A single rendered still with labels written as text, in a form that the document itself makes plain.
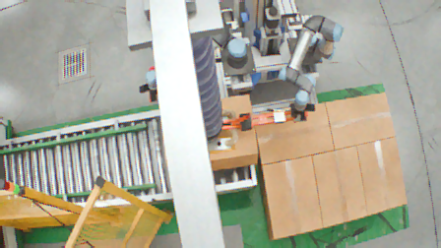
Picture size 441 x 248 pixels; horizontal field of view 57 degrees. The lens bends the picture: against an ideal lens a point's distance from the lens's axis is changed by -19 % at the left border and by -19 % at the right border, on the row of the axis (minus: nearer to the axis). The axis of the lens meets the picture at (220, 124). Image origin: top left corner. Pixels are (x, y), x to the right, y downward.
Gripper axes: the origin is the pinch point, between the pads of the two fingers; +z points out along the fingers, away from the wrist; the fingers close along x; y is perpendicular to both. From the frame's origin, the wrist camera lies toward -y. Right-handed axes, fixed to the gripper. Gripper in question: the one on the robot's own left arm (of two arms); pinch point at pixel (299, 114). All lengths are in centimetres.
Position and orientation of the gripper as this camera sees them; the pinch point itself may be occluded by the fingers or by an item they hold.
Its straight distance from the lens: 312.6
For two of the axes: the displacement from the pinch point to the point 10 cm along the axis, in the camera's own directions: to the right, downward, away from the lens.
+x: 1.3, 9.5, -2.7
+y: -9.9, 1.4, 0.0
